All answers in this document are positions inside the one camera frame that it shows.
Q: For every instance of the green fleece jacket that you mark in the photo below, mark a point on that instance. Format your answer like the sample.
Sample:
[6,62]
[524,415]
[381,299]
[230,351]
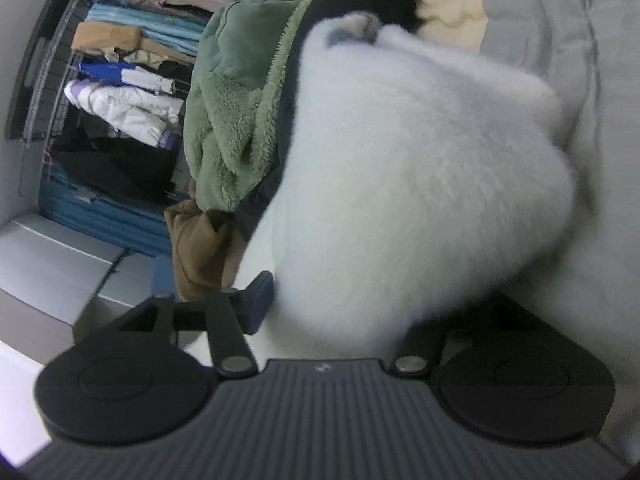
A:
[235,125]

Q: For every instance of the grey storage box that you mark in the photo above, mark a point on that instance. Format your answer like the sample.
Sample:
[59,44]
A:
[50,260]
[125,280]

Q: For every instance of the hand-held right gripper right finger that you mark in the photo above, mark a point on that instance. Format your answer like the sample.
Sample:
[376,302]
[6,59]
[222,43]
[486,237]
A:
[422,347]

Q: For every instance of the grey bed sheet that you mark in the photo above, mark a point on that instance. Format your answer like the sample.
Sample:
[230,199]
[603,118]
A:
[575,35]

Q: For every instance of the white puffer jacket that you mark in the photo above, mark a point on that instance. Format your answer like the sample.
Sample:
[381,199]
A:
[130,110]

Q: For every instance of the light blue folded cloth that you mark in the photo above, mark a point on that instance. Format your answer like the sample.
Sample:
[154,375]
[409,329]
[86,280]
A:
[150,30]

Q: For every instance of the blue and white jacket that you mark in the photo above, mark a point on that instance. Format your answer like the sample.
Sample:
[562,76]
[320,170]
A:
[115,72]

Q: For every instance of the patchwork blanket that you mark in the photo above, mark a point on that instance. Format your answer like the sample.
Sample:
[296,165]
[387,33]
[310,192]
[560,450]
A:
[450,15]

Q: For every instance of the white navy striped fleece sweater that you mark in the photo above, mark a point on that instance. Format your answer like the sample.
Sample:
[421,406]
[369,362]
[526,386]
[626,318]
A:
[410,170]

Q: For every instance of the brown garment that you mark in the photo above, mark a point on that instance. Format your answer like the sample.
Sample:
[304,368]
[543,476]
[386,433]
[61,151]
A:
[200,250]

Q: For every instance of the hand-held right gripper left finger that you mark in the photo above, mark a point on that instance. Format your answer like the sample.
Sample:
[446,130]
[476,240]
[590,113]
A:
[260,300]

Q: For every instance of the tan folded garment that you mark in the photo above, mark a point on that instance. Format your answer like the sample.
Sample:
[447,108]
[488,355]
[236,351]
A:
[105,35]

